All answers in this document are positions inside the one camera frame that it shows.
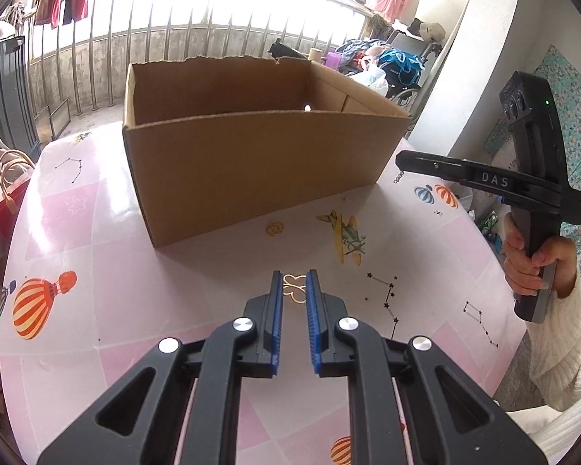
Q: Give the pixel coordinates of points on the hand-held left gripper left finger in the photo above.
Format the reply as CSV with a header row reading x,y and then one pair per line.
x,y
277,319

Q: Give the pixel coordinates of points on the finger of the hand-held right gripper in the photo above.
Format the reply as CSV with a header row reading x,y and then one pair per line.
x,y
426,162

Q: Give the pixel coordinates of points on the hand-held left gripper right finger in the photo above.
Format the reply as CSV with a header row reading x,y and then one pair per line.
x,y
313,319

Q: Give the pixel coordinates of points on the gold butterfly charm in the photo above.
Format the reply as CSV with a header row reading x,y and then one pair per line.
x,y
293,295

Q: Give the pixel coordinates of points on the large cardboard box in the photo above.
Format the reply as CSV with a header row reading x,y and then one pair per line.
x,y
251,169

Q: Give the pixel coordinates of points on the person's right forearm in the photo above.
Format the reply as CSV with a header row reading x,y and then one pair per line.
x,y
571,348

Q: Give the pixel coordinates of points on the person's right hand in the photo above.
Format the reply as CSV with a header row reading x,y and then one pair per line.
x,y
561,261

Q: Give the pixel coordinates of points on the wheelchair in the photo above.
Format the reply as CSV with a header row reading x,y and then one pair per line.
x,y
406,89

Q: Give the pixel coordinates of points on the white blue-print plastic bag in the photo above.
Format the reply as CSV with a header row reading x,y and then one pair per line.
x,y
370,77

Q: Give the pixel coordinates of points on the blue bag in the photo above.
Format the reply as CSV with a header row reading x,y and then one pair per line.
x,y
397,60

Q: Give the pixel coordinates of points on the pile of clothes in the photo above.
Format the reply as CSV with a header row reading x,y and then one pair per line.
x,y
360,51

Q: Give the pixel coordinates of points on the beige hat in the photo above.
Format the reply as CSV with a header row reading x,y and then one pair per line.
x,y
433,31

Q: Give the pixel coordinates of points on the purple cup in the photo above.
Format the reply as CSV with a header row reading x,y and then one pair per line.
x,y
332,60

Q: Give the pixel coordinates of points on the beige cardboard tube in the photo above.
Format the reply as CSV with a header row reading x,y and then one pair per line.
x,y
315,54

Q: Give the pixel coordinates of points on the black stand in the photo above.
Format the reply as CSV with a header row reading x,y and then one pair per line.
x,y
283,50

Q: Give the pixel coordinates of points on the person's white sweater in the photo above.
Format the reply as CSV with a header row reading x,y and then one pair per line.
x,y
552,436

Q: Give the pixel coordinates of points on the red gift bag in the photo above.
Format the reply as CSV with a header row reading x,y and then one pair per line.
x,y
9,208

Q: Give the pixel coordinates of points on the dark grey ribbed cabinet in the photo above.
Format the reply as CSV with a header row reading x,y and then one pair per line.
x,y
5,97

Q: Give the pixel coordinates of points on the white bedding bundle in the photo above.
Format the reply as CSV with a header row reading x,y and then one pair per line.
x,y
5,34

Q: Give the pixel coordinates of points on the striped rag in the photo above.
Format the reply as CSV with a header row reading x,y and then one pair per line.
x,y
17,13

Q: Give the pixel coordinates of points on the picture frame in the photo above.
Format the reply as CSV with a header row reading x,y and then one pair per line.
x,y
53,118

